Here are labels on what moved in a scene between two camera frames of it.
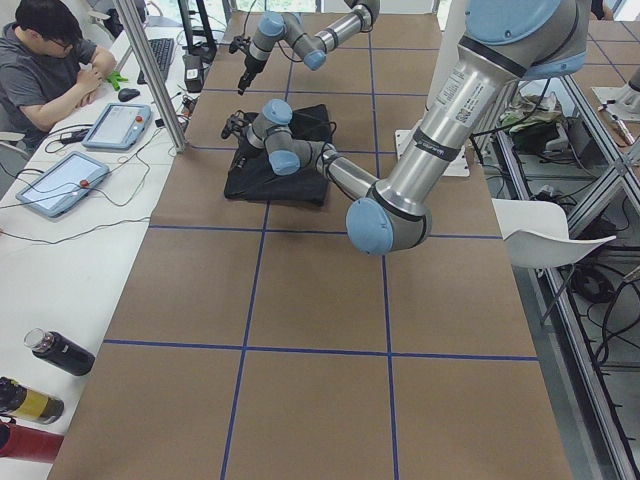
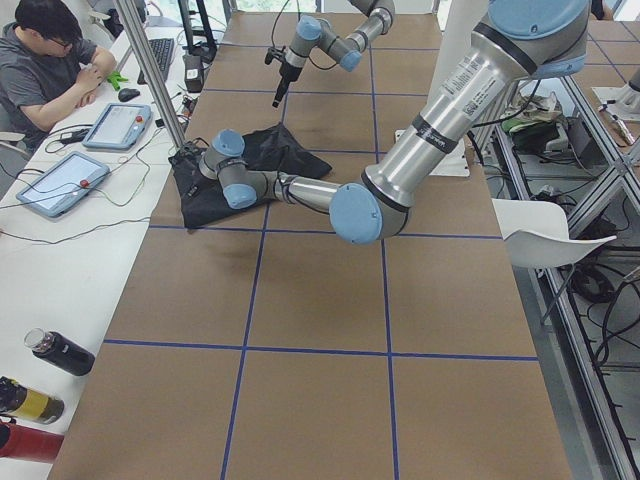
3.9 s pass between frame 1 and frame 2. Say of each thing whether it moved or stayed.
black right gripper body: moved
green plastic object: stayed
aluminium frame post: stayed
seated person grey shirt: stayed
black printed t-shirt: moved
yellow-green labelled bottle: stayed
